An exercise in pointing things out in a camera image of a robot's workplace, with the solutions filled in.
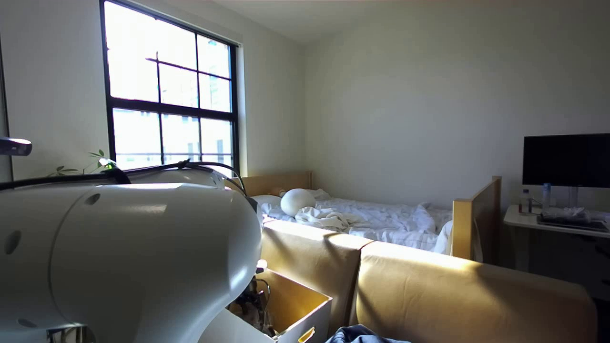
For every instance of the black hooded sweatshirt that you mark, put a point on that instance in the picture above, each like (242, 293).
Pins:
(362, 333)

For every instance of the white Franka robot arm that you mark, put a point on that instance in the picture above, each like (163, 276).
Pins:
(125, 259)

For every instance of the tan leather couch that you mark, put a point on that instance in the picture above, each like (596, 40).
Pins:
(476, 297)

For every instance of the white pillow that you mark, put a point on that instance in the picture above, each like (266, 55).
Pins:
(297, 200)

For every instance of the rumpled white bed sheets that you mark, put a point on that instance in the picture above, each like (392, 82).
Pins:
(373, 219)

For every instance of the open cardboard box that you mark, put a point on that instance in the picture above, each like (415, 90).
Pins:
(297, 307)

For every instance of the black framed window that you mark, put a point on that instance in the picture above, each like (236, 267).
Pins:
(171, 95)

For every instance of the green houseplant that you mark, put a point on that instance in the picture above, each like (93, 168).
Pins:
(101, 162)

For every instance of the white desk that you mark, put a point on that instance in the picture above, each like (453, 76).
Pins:
(520, 221)

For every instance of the clear bottle on desk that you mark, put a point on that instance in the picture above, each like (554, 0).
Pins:
(524, 202)

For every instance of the slim blue cap bottle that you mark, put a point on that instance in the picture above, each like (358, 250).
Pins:
(545, 192)

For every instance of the black computer monitor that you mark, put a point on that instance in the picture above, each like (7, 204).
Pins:
(564, 158)

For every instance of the dark keyboard on desk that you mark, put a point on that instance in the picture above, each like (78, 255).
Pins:
(571, 219)

